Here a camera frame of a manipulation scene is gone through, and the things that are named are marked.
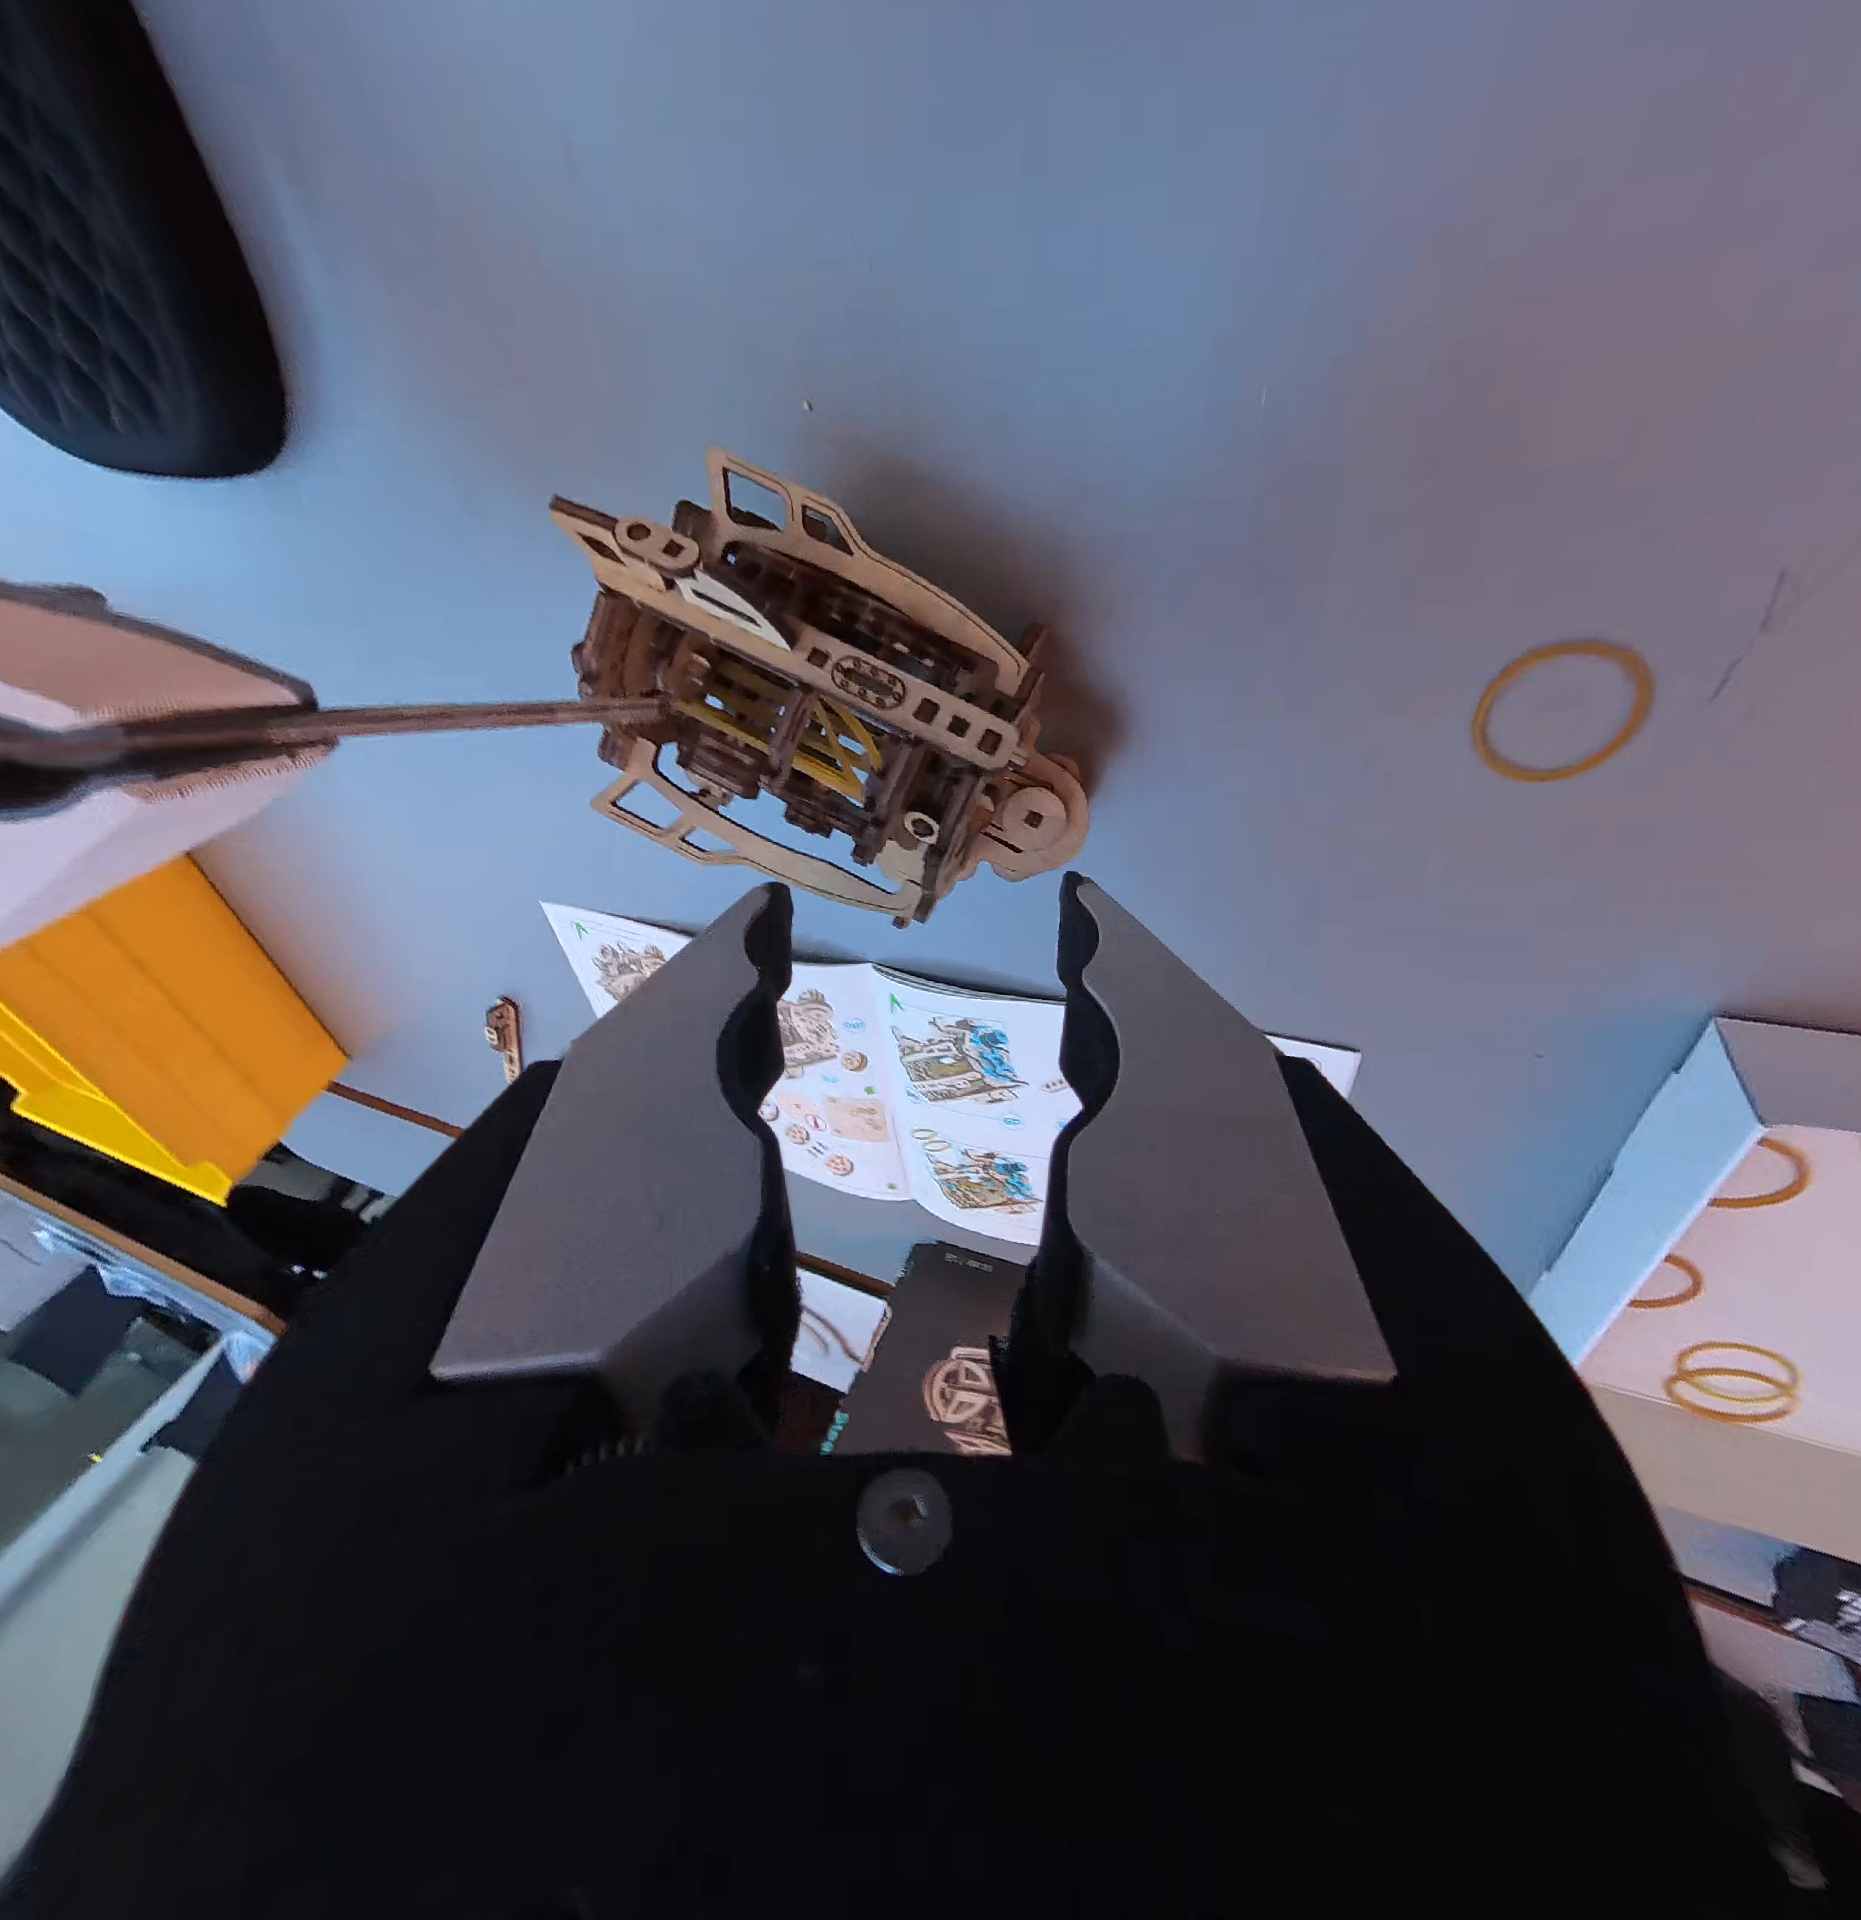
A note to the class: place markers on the black printed box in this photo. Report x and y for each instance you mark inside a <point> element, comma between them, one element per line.
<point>930,1305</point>

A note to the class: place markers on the black wrist rest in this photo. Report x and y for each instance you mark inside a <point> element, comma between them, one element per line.
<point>104,270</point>

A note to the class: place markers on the yellow box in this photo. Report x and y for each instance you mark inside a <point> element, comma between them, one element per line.
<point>152,1020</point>

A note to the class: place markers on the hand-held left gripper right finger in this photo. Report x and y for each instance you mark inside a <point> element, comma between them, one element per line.
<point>1215,1186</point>

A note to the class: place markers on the flat wooden model strip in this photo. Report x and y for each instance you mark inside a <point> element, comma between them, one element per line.
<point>506,1041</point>

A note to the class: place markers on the pile of yellow rubber bands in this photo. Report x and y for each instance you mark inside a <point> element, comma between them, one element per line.
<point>1681,1392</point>

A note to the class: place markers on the thin wooden model stick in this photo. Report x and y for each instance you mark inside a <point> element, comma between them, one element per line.
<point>480,718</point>

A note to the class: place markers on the wooden model car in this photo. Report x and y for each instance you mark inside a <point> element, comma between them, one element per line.
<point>871,681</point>

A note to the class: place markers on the single yellow rubber band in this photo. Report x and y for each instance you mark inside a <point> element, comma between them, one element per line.
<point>1481,719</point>

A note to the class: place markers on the illustrated instruction booklet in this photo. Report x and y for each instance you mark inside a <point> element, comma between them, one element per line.
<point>1020,1051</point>

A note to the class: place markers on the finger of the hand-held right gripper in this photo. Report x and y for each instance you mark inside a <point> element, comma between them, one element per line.
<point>61,855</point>
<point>90,660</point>

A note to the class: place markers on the white cardboard box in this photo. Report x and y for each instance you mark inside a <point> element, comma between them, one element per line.
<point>1637,1199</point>

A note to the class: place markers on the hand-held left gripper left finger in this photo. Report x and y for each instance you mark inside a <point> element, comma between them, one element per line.
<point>615,1171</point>

